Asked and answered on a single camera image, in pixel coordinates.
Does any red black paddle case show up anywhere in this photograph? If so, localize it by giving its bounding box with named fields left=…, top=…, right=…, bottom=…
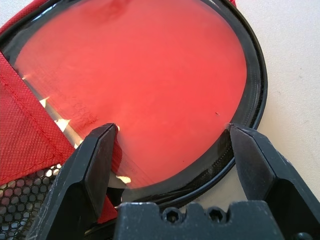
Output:
left=0, top=0, right=269, bottom=240

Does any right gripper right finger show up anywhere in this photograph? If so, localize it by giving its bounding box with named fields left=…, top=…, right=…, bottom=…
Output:
left=228, top=122, right=320, bottom=240

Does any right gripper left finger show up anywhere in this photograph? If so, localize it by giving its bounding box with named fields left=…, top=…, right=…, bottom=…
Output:
left=26, top=122, right=120, bottom=240

